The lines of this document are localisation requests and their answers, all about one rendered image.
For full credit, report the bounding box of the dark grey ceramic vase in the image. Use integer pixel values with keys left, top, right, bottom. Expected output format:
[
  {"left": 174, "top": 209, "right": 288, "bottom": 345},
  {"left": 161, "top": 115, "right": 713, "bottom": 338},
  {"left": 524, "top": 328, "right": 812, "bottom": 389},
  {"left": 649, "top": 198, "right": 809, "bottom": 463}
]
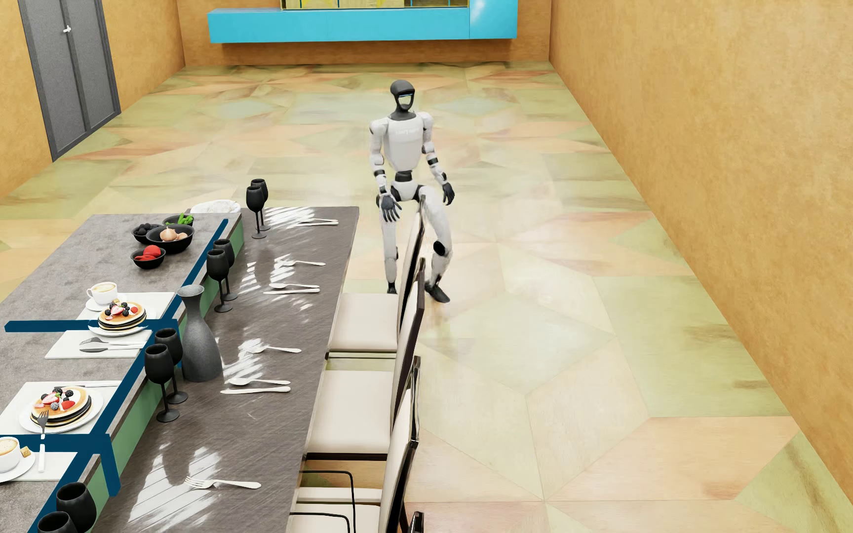
[{"left": 176, "top": 284, "right": 225, "bottom": 383}]

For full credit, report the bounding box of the robot head black visor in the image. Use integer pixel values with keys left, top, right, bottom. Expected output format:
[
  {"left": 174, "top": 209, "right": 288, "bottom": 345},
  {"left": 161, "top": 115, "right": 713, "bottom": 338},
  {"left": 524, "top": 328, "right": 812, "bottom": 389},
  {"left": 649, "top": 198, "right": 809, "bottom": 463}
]
[{"left": 389, "top": 80, "right": 417, "bottom": 116}]

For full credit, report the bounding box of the grey double door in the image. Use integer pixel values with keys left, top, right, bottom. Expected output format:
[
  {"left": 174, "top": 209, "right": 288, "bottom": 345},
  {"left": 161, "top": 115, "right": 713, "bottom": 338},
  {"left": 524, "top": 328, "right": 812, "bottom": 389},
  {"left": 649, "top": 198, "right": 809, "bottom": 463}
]
[{"left": 18, "top": 0, "right": 122, "bottom": 161}]

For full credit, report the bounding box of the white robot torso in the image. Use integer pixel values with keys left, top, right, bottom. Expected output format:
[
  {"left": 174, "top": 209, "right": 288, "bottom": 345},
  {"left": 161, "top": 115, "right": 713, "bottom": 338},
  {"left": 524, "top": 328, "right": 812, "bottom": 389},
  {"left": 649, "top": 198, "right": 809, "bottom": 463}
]
[{"left": 383, "top": 111, "right": 427, "bottom": 183}]

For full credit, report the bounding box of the black wine glass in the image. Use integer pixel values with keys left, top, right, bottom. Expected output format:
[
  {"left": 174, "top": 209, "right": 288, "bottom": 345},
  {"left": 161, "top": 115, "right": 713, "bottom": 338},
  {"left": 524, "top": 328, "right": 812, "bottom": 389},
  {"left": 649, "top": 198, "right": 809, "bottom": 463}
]
[
  {"left": 213, "top": 238, "right": 239, "bottom": 302},
  {"left": 155, "top": 328, "right": 190, "bottom": 405},
  {"left": 144, "top": 343, "right": 181, "bottom": 424},
  {"left": 206, "top": 249, "right": 234, "bottom": 314},
  {"left": 246, "top": 185, "right": 268, "bottom": 240},
  {"left": 250, "top": 178, "right": 271, "bottom": 232}
]

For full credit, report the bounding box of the black bowl with onions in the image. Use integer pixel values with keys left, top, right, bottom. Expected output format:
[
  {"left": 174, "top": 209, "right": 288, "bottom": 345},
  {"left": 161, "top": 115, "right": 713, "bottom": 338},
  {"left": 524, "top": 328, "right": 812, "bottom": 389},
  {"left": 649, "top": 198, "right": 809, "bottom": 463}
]
[{"left": 146, "top": 224, "right": 195, "bottom": 256}]

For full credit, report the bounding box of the pancake stack on white plate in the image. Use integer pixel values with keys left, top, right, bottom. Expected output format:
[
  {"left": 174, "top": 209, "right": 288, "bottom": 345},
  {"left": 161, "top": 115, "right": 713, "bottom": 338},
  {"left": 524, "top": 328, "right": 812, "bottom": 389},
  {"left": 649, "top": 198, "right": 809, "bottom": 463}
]
[
  {"left": 88, "top": 299, "right": 149, "bottom": 339},
  {"left": 18, "top": 385, "right": 105, "bottom": 435}
]

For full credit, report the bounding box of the white left robot leg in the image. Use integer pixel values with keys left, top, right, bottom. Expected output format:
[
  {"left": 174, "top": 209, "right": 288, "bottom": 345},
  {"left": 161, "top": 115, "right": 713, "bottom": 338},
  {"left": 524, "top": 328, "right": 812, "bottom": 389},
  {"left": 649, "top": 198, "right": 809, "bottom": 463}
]
[{"left": 413, "top": 185, "right": 452, "bottom": 304}]

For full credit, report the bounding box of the cream dining chair black frame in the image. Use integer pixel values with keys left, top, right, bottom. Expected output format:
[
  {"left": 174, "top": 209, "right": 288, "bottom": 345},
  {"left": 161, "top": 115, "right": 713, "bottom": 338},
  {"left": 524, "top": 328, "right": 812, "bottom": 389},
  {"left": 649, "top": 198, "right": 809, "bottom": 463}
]
[
  {"left": 305, "top": 258, "right": 428, "bottom": 461},
  {"left": 326, "top": 195, "right": 428, "bottom": 361},
  {"left": 286, "top": 355, "right": 425, "bottom": 533}
]

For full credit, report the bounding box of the black ceramic cup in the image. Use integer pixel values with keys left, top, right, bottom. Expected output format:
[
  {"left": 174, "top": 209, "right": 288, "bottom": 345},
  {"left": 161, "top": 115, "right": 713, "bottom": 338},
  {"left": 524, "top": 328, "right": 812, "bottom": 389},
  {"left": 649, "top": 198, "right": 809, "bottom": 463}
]
[
  {"left": 55, "top": 482, "right": 99, "bottom": 533},
  {"left": 36, "top": 510, "right": 77, "bottom": 533}
]

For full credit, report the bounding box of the turquoise wall cabinet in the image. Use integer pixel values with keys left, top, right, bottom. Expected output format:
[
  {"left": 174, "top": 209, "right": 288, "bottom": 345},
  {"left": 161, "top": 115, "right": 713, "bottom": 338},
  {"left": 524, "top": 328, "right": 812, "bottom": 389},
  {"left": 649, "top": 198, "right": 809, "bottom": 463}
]
[{"left": 208, "top": 0, "right": 518, "bottom": 44}]

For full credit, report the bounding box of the white robot leg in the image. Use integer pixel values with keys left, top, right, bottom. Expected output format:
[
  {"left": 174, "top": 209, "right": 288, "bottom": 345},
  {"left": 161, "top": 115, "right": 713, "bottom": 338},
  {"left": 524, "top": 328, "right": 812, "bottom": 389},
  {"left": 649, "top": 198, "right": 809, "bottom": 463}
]
[
  {"left": 413, "top": 185, "right": 452, "bottom": 304},
  {"left": 378, "top": 194, "right": 403, "bottom": 296}
]

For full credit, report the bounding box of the black bowl with tomatoes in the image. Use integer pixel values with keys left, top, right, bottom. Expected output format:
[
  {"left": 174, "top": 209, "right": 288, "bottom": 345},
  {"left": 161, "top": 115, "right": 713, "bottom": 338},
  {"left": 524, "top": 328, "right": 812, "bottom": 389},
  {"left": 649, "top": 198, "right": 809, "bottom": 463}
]
[{"left": 130, "top": 245, "right": 167, "bottom": 271}]

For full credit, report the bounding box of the white coffee cup with saucer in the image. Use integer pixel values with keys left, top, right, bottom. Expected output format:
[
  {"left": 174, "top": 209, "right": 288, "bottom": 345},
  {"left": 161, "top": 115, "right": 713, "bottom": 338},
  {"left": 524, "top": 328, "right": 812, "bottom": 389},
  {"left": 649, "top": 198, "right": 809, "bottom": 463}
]
[
  {"left": 85, "top": 281, "right": 119, "bottom": 312},
  {"left": 0, "top": 436, "right": 37, "bottom": 485}
]

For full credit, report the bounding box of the white placemat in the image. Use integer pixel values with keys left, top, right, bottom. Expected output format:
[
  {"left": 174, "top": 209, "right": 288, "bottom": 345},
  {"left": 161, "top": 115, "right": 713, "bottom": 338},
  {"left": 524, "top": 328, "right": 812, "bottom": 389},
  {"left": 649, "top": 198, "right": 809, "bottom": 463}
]
[
  {"left": 44, "top": 292, "right": 176, "bottom": 361},
  {"left": 0, "top": 451, "right": 78, "bottom": 484},
  {"left": 0, "top": 381, "right": 121, "bottom": 438}
]

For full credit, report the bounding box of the white right robot leg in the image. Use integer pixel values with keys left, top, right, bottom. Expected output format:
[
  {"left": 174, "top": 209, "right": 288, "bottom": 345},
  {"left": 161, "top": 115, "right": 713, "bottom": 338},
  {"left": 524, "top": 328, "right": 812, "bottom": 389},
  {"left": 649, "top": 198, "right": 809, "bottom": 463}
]
[{"left": 378, "top": 194, "right": 403, "bottom": 296}]

